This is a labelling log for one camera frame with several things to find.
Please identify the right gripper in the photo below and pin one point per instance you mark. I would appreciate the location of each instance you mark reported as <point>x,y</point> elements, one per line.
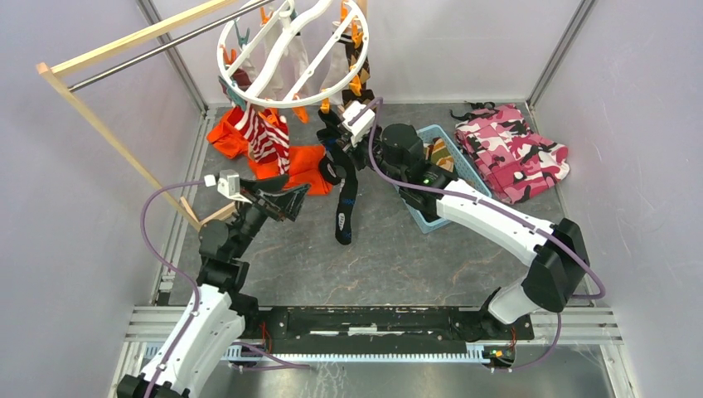
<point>354,152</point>

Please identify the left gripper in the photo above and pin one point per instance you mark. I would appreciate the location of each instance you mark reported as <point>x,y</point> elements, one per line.
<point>287,204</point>

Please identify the black grey sock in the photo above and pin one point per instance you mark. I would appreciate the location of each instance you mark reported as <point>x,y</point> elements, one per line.
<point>337,168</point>
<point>331,134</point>

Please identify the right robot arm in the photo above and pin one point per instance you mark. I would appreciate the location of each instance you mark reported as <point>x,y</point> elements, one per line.
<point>554,253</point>

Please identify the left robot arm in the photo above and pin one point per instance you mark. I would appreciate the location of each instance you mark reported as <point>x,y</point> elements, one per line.
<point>217,312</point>

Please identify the white round clip hanger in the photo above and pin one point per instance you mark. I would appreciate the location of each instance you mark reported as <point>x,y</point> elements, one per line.
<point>272,68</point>

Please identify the orange cloth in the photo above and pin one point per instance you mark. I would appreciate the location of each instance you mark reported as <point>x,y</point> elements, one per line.
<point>304,160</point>

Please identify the red white striped sock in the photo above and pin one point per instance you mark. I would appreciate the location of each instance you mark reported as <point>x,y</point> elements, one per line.
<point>266,134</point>

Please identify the light blue laundry basket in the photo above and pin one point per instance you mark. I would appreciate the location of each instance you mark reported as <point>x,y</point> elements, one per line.
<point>441,150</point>

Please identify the pink camouflage trousers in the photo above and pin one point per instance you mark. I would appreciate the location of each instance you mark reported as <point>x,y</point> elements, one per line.
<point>515,162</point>

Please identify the metal hanging rod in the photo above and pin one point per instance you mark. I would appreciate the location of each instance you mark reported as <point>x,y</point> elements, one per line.
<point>166,47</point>

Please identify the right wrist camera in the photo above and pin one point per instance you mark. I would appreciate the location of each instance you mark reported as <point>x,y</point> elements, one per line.
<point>356,123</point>

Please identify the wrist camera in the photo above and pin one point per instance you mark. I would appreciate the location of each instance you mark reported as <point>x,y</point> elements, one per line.
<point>356,123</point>
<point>229,184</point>

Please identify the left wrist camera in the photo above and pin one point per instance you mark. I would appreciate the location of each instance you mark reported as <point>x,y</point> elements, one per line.
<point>229,184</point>

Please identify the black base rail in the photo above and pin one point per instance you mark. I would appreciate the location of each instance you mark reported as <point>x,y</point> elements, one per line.
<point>375,334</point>

